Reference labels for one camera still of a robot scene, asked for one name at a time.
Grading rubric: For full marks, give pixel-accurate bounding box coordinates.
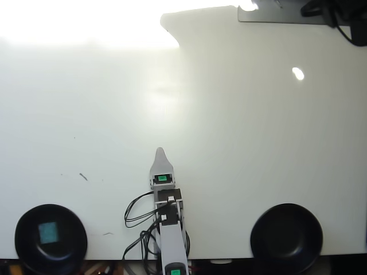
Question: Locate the black block device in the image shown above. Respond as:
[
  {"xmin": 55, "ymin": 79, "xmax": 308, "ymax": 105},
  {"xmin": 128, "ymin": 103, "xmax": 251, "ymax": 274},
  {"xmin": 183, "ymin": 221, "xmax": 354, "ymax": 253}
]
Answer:
[{"xmin": 349, "ymin": 11, "xmax": 367, "ymax": 48}]

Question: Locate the black round bowl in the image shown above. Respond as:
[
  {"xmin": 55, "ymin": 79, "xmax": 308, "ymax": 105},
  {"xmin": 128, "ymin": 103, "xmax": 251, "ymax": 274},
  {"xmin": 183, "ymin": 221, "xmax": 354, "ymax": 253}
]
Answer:
[
  {"xmin": 249, "ymin": 203, "xmax": 324, "ymax": 274},
  {"xmin": 14, "ymin": 203, "xmax": 88, "ymax": 275}
]

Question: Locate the thin black looped cable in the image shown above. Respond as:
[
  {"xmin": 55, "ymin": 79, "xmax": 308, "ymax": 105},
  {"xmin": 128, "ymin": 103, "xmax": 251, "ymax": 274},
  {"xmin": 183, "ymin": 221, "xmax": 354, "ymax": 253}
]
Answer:
[{"xmin": 124, "ymin": 191, "xmax": 156, "ymax": 229}]

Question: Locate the white gripper green sticker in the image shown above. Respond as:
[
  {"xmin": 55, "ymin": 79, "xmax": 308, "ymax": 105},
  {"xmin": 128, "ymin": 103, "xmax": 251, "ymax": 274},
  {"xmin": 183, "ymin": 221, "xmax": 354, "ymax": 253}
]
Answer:
[{"xmin": 149, "ymin": 147, "xmax": 176, "ymax": 191}]

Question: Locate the black cable tangle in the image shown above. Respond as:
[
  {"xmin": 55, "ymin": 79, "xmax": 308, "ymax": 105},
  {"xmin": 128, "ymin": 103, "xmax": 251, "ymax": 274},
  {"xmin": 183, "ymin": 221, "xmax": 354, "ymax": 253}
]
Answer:
[{"xmin": 300, "ymin": 0, "xmax": 354, "ymax": 44}]

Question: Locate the blue foam cube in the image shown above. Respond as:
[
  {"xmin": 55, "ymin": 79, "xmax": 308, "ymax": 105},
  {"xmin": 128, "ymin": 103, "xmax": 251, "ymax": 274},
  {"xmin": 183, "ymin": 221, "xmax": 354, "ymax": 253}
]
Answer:
[{"xmin": 38, "ymin": 221, "xmax": 60, "ymax": 245}]

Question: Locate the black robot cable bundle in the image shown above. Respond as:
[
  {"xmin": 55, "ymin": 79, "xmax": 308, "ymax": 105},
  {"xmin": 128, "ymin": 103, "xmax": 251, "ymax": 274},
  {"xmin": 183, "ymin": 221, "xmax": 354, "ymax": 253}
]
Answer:
[{"xmin": 121, "ymin": 222, "xmax": 162, "ymax": 262}]

